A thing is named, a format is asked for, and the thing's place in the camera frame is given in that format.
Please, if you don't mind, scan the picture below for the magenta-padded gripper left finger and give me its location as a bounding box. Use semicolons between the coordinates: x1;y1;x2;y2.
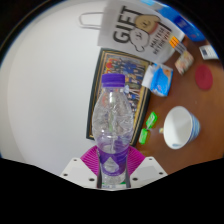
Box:
60;146;100;189

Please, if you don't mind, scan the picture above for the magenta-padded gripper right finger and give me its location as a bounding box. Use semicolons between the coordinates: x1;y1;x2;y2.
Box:
125;146;169;189

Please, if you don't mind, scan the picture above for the clear purple-capped water bottle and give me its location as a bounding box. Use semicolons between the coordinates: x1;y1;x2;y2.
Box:
91;73;134;190

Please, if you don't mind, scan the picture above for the white blue paper cup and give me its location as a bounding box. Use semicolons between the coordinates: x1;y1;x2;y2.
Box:
162;105;202;150

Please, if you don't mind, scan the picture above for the blue tissue pack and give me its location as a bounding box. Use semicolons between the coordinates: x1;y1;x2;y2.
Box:
142;63;174;98

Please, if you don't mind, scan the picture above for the framed group picture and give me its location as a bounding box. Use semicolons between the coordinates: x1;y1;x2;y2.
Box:
85;48;153;148

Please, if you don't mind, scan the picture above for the round red coaster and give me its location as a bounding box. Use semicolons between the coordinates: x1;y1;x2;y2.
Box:
194;64;214;91

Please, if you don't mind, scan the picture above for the white paper gift bag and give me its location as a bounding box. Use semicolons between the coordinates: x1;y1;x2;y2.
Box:
78;0;186;65

